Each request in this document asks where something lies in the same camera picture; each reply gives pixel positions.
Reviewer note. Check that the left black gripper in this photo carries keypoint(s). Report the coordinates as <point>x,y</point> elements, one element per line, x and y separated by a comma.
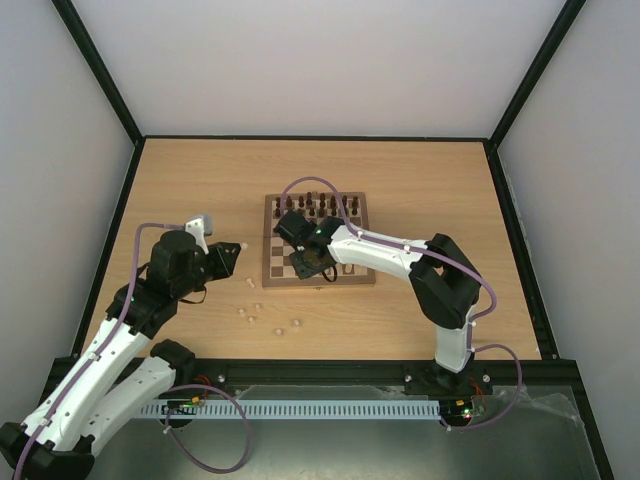
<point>226,263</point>

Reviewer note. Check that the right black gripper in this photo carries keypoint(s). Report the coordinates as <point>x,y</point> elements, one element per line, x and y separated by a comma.
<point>310,265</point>

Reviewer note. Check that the wooden chess board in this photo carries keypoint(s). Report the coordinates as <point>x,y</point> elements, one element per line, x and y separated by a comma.
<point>277,271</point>

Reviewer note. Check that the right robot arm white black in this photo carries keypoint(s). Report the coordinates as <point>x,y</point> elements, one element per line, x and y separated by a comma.
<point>444,282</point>

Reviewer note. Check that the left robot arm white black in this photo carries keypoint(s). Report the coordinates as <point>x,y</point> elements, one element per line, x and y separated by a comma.
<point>123,369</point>

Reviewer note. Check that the left controller board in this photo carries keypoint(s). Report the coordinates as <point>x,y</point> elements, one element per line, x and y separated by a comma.
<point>183,406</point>

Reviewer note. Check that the controller board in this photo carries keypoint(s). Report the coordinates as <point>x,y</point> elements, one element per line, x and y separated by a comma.
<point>183,406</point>
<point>464,408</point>

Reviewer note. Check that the right controller board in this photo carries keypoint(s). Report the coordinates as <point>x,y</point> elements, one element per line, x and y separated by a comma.
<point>464,408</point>

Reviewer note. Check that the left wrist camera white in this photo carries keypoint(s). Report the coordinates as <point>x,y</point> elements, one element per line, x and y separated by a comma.
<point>202,223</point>

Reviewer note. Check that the white slotted cable duct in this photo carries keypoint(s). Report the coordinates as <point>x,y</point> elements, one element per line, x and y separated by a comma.
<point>306,410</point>

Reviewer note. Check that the black cage frame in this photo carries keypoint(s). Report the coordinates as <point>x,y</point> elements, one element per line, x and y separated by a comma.
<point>515,232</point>

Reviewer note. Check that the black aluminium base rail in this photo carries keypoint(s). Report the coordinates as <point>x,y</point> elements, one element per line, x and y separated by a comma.
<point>417,377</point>

